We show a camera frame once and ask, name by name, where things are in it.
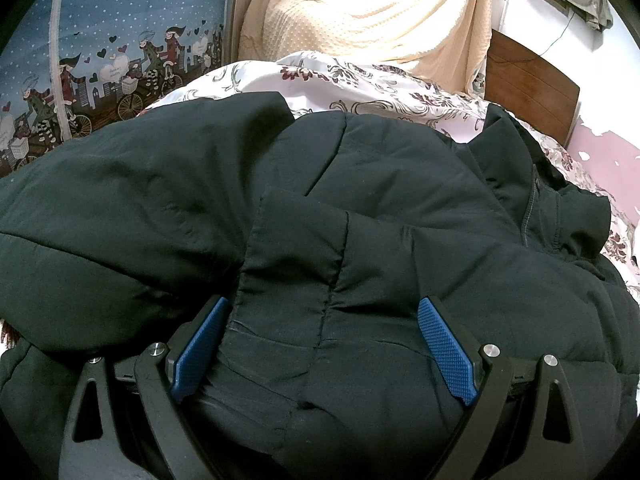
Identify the white pole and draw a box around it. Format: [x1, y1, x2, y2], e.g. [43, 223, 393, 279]
[50, 0, 72, 139]

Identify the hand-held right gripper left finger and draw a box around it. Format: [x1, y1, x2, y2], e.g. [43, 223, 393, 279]
[59, 296, 233, 480]

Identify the blue printed curtain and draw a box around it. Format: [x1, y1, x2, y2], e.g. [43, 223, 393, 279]
[0, 0, 239, 181]

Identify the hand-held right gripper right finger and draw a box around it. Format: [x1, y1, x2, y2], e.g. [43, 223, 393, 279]
[417, 296, 589, 480]

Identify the cream textured blanket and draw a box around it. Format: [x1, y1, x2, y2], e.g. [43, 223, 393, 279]
[237, 0, 506, 95]

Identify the black padded jacket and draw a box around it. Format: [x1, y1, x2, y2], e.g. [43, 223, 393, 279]
[0, 91, 640, 480]

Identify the thin wall cable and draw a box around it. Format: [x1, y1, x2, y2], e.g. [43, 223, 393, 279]
[500, 10, 577, 68]

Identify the white floral bedspread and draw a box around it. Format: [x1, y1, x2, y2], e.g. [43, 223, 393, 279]
[135, 57, 640, 306]

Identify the brown wooden headboard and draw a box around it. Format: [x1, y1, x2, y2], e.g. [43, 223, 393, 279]
[484, 29, 581, 147]

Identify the wooden bed post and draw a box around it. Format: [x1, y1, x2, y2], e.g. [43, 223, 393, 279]
[225, 0, 252, 63]

